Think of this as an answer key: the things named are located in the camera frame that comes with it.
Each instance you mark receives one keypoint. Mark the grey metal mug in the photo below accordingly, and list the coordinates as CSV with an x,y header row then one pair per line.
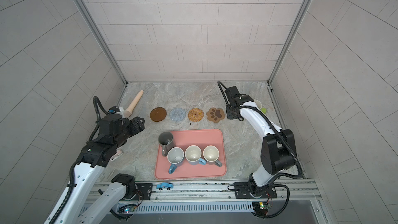
x,y
166,141

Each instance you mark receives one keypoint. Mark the blue handled mug left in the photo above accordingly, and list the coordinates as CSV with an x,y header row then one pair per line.
x,y
175,158

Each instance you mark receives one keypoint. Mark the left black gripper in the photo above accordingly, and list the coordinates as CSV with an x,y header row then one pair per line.
x,y
132,124

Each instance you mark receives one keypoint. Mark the right circuit board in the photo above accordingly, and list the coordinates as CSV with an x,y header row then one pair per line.
x,y
261,208

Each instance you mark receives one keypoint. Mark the aluminium rail frame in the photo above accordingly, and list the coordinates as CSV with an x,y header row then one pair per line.
x,y
216,197

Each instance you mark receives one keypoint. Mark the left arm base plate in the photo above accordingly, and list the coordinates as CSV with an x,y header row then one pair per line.
x,y
144,190

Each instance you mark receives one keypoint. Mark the teal handled mug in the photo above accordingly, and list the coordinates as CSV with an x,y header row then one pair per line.
x,y
211,155

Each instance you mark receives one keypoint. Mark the beige wooden pestle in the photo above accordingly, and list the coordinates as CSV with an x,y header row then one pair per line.
x,y
129,110

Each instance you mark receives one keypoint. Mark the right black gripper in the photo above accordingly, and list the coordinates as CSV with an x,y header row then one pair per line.
x,y
229,113

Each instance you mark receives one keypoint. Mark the circuit board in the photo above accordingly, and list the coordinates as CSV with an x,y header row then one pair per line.
x,y
261,208
127,209

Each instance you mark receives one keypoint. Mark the green mug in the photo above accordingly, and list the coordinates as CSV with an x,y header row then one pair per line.
x,y
260,107

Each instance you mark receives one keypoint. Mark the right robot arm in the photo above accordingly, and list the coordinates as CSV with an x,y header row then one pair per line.
x,y
278,151

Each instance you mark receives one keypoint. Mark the dark wooden coaster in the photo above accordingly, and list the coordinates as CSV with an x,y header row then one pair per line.
x,y
158,114

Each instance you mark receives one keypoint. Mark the light blue handled mug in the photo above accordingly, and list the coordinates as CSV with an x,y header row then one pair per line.
x,y
193,154

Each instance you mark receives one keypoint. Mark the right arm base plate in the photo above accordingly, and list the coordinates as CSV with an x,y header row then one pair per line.
x,y
245,190

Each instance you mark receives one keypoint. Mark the left circuit board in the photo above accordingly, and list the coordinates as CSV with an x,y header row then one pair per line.
x,y
127,209

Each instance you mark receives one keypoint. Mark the blue woven coaster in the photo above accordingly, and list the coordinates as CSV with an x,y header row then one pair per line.
x,y
177,114

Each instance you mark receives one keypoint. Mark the cork paw coaster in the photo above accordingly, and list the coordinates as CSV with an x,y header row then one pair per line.
x,y
215,115

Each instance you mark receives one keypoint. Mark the blue toy car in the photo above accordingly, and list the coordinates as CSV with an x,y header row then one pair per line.
x,y
164,186

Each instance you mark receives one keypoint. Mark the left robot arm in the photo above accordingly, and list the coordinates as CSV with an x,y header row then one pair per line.
x,y
84,172

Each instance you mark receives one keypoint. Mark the rattan woven coaster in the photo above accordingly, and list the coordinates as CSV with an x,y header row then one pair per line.
x,y
195,115

